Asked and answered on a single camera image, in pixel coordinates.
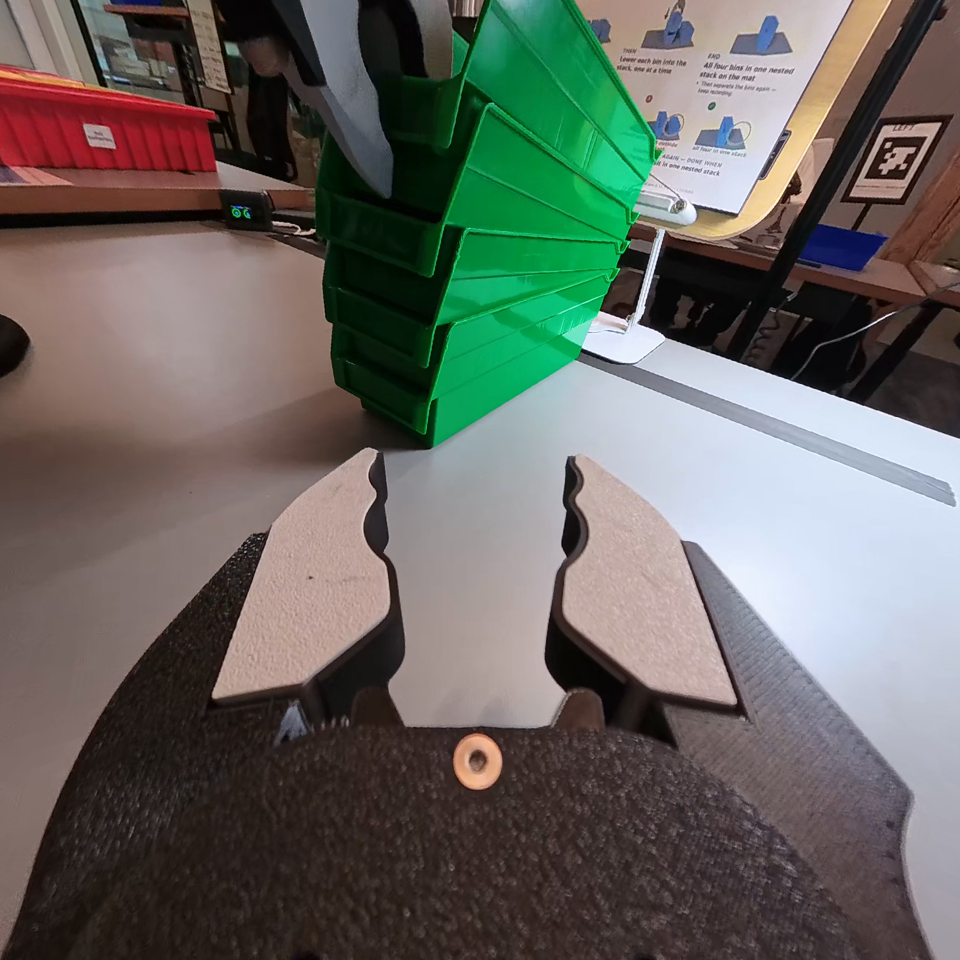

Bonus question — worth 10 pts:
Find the grey device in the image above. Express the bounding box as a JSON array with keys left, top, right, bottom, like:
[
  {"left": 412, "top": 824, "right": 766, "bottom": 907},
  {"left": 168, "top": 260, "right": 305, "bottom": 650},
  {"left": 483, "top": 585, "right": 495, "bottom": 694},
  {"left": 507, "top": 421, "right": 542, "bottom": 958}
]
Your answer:
[{"left": 219, "top": 189, "right": 276, "bottom": 232}]

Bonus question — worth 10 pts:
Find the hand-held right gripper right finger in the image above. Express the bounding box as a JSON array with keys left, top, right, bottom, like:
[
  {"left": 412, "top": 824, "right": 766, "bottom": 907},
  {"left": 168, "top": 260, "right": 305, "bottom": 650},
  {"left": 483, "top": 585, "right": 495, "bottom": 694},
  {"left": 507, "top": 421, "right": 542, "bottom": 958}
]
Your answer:
[{"left": 543, "top": 453, "right": 740, "bottom": 727}]

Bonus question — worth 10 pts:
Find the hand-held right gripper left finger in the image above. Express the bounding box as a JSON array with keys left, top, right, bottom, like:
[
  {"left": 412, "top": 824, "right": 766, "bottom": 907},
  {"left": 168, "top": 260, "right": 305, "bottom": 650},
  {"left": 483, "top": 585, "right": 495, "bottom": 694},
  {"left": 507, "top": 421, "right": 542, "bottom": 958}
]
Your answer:
[{"left": 210, "top": 447, "right": 408, "bottom": 725}]

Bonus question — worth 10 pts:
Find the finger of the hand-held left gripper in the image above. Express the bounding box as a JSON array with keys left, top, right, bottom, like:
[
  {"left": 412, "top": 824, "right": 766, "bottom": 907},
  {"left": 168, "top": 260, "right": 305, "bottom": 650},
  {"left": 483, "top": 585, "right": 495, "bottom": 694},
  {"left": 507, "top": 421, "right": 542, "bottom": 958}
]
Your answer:
[
  {"left": 287, "top": 0, "right": 396, "bottom": 200},
  {"left": 408, "top": 0, "right": 456, "bottom": 80}
]

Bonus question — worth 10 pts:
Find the black and white marker poster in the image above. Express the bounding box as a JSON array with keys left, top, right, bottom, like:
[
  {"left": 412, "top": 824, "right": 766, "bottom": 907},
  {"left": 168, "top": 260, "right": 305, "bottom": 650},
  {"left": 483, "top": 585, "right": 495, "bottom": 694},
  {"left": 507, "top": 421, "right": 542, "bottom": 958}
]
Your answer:
[{"left": 840, "top": 114, "right": 954, "bottom": 205}]

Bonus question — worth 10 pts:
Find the brown wooden table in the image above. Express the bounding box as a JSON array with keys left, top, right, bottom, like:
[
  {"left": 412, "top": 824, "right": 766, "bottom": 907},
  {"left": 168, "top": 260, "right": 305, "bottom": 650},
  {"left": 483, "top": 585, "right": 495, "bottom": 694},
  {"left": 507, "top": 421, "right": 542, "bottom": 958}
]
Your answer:
[{"left": 630, "top": 221, "right": 960, "bottom": 406}]

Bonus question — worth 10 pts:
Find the clear page holder bar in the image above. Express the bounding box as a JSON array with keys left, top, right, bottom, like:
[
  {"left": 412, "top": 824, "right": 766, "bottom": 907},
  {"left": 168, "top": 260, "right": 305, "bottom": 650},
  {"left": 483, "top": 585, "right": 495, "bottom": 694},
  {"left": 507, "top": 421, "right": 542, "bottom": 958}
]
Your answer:
[{"left": 636, "top": 187, "right": 700, "bottom": 228}]

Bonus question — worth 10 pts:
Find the wood-edged white table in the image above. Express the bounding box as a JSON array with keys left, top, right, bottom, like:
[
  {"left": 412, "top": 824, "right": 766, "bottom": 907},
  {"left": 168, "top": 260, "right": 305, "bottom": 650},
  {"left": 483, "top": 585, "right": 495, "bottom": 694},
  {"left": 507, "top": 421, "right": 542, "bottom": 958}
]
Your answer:
[{"left": 0, "top": 161, "right": 312, "bottom": 219}]

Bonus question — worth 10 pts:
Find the white board stand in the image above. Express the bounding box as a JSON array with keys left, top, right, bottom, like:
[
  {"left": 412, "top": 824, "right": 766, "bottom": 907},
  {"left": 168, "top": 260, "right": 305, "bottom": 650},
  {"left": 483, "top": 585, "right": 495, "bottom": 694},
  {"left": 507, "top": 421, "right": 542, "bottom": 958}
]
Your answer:
[{"left": 581, "top": 225, "right": 669, "bottom": 366}]

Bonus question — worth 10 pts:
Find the red plastic bin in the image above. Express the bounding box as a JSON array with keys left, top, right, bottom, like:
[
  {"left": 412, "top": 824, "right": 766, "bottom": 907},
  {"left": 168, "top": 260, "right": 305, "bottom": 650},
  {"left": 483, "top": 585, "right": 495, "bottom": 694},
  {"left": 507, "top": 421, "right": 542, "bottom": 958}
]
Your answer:
[{"left": 0, "top": 66, "right": 219, "bottom": 172}]

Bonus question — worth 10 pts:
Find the green plastic bin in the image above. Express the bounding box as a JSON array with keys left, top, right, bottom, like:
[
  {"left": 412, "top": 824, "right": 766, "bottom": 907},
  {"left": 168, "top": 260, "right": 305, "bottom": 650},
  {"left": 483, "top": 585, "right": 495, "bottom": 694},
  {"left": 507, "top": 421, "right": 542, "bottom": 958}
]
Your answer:
[
  {"left": 330, "top": 273, "right": 624, "bottom": 450},
  {"left": 375, "top": 0, "right": 663, "bottom": 205},
  {"left": 315, "top": 105, "right": 645, "bottom": 280},
  {"left": 322, "top": 228, "right": 630, "bottom": 370}
]

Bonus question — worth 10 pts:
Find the black chair armrest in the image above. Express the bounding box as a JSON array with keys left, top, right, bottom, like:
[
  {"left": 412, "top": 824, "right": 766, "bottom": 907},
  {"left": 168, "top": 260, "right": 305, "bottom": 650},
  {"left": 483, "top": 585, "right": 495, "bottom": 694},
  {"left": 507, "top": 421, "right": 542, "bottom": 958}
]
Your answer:
[{"left": 0, "top": 315, "right": 31, "bottom": 380}]

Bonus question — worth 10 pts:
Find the blue plastic bin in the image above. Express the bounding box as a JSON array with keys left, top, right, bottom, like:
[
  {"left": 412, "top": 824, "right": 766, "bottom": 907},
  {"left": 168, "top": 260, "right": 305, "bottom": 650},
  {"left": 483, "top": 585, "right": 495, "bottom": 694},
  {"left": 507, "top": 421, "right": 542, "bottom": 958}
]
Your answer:
[{"left": 797, "top": 223, "right": 890, "bottom": 273}]

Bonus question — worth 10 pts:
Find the person's left hand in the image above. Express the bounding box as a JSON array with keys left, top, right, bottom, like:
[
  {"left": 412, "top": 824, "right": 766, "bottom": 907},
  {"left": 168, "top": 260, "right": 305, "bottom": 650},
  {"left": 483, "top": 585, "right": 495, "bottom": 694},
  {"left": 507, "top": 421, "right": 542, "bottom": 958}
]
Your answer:
[{"left": 240, "top": 36, "right": 299, "bottom": 78}]

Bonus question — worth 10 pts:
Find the white instruction sheet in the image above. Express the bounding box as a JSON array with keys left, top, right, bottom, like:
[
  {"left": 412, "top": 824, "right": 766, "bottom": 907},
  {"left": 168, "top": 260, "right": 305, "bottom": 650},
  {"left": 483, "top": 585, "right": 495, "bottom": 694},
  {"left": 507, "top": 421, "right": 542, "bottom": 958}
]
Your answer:
[{"left": 577, "top": 0, "right": 856, "bottom": 216}]

